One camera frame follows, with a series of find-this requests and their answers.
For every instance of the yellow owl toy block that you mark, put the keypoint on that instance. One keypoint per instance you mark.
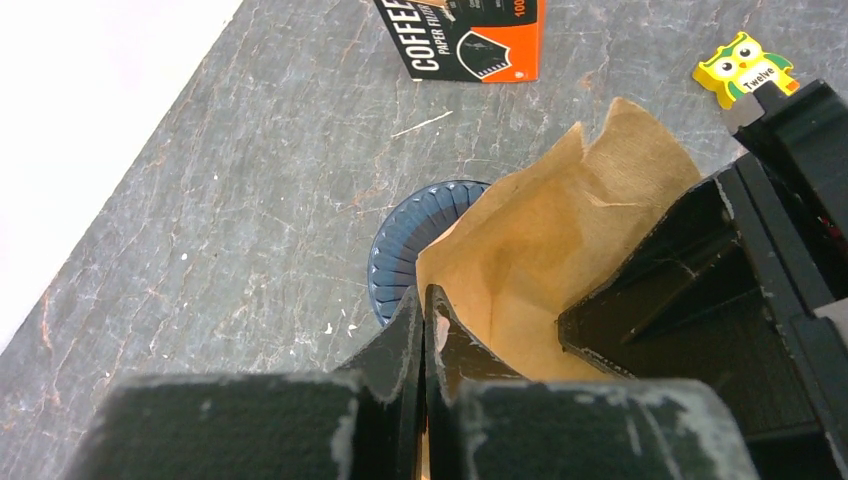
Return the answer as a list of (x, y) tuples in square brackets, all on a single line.
[(742, 67)]

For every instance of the orange filter box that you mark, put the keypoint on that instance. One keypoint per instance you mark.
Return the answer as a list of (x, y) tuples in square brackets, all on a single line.
[(477, 41)]

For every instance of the brown paper coffee filter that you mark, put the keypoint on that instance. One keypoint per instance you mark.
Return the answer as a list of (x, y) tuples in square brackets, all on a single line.
[(540, 239)]

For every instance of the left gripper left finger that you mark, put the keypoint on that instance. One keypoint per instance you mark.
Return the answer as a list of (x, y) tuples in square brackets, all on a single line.
[(389, 425)]

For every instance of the blue ribbed cone dripper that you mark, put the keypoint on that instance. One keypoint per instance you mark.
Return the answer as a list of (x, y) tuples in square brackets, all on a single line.
[(410, 227)]

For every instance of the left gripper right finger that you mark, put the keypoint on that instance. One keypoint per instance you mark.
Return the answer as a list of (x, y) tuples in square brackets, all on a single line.
[(457, 367)]

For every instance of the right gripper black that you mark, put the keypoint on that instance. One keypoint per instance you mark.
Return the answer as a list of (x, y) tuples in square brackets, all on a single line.
[(710, 293)]

